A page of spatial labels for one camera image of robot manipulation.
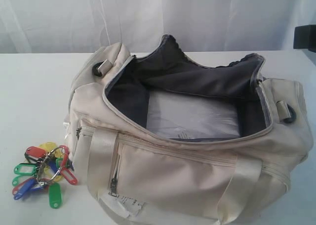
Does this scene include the cream fabric duffel bag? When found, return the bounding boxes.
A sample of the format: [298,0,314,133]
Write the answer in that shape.
[66,35,314,225]

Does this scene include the colourful key tag bunch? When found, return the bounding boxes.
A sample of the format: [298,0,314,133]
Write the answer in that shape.
[12,142,78,209]

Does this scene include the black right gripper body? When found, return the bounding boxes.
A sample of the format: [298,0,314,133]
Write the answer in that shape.
[293,24,316,51]

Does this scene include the white backdrop curtain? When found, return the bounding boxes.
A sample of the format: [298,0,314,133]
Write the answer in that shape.
[0,0,316,53]

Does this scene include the white paper label tag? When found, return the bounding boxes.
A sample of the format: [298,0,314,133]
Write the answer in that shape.
[98,193,144,225]

